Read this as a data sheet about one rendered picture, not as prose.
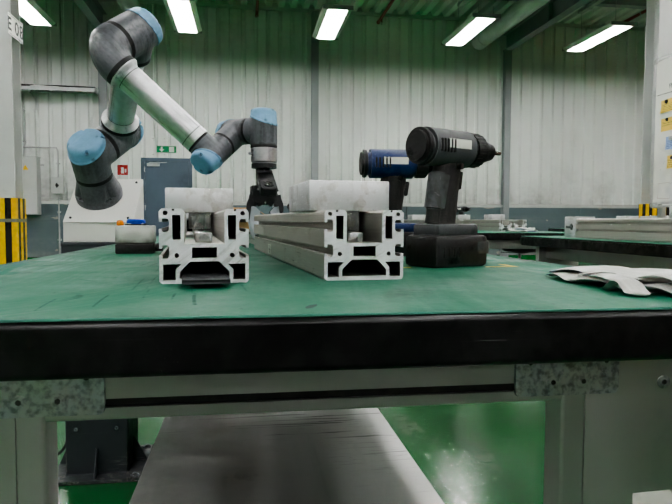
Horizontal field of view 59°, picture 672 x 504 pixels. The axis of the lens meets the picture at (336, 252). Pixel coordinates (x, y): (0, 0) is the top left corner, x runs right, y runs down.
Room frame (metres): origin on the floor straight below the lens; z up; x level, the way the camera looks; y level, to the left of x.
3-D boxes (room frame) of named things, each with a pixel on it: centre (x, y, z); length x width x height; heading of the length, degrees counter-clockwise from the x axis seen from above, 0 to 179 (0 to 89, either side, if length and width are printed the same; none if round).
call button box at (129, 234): (1.31, 0.43, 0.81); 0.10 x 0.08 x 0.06; 104
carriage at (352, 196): (0.87, 0.00, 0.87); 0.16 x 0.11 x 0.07; 14
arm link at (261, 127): (1.70, 0.21, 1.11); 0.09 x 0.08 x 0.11; 58
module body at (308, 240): (1.11, 0.06, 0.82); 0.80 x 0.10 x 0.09; 14
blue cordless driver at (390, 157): (1.24, -0.15, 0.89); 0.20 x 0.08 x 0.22; 96
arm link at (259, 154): (1.70, 0.21, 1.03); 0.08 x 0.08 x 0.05
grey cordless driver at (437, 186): (0.99, -0.20, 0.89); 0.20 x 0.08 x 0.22; 126
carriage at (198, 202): (1.07, 0.25, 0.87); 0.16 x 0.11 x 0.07; 14
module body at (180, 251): (1.07, 0.25, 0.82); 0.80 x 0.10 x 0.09; 14
